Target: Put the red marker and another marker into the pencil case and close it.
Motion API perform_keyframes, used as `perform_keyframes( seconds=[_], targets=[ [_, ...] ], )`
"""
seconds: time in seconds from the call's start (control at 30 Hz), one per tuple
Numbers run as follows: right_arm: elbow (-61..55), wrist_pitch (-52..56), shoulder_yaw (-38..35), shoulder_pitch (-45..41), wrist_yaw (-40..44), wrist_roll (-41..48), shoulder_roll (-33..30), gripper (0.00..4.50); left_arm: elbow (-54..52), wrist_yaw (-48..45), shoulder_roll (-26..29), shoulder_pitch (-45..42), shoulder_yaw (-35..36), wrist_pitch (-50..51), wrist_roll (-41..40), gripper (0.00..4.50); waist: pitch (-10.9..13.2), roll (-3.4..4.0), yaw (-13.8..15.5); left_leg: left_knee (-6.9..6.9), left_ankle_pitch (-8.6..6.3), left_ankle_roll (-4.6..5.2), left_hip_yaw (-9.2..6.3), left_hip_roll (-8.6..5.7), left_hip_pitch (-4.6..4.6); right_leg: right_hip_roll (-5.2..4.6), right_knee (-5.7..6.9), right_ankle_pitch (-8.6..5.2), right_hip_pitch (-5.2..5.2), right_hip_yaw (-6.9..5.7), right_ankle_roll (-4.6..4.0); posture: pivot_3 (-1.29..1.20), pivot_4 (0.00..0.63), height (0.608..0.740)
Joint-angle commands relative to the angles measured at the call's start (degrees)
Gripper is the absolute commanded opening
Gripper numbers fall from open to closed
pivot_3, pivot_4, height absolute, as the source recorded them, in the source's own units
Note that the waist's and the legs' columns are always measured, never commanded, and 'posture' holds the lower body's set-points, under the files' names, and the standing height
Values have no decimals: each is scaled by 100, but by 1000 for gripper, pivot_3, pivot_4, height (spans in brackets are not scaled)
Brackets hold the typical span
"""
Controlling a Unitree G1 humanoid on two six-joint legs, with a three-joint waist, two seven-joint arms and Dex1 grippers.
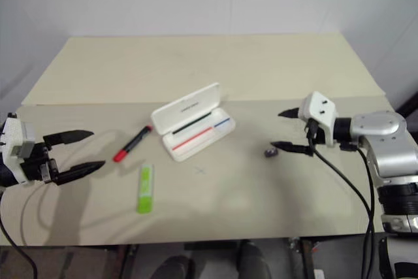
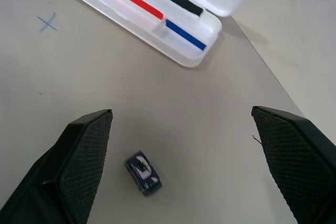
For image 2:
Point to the small blue toy car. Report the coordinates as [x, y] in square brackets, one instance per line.
[143, 172]

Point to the translucent white pencil case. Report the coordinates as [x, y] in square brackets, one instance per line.
[110, 11]

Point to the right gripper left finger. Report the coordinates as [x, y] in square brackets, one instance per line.
[65, 171]

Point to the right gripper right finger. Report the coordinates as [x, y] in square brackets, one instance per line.
[302, 161]

